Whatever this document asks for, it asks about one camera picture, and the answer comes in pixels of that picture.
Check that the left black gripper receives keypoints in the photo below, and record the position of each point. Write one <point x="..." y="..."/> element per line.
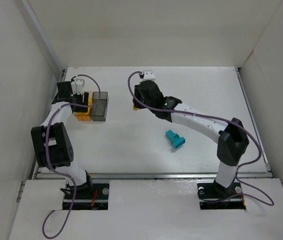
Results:
<point x="80" y="99"/>

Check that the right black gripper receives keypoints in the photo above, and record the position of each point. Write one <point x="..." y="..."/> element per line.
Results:
<point x="138" y="99"/>

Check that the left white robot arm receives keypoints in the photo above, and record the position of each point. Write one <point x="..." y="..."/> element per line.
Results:
<point x="52" y="145"/>

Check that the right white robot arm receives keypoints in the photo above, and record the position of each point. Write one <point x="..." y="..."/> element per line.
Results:
<point x="231" y="141"/>

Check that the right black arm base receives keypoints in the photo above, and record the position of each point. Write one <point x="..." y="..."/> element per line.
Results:
<point x="213" y="196"/>

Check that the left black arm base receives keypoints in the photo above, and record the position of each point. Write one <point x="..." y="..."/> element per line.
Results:
<point x="91" y="196"/>

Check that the yellow lego stack in container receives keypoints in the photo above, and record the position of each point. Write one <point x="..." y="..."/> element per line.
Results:
<point x="88" y="100"/>

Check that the orange transparent container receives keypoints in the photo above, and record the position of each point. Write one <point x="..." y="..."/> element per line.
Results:
<point x="79" y="112"/>

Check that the grey transparent container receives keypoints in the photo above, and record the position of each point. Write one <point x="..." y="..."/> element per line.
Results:
<point x="98" y="112"/>

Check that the teal lego piece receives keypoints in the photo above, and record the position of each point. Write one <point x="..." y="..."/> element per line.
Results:
<point x="175" y="139"/>

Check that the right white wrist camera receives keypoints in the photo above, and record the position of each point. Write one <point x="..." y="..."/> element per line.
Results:
<point x="147" y="75"/>

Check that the aluminium frame rail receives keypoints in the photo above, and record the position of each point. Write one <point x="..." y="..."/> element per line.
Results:
<point x="133" y="144"/>

